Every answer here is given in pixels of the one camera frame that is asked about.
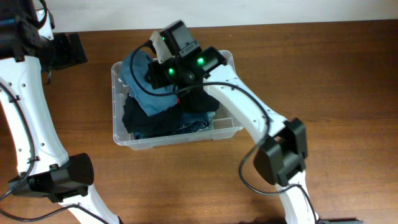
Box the black garment with red tag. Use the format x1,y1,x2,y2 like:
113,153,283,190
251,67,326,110
178,88,220,113

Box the dark blue jeans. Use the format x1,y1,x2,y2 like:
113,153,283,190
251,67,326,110
133,112,209,139

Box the clear plastic storage bin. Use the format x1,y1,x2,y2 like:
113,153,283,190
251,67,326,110
111,62,243,150

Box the light blue jeans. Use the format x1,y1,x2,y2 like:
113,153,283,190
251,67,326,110
208,111,216,130

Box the blue shirt with plaid cuffs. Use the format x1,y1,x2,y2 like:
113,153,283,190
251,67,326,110
119,50,177,116

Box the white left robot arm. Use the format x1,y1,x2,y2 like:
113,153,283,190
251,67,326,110
1,0,121,223

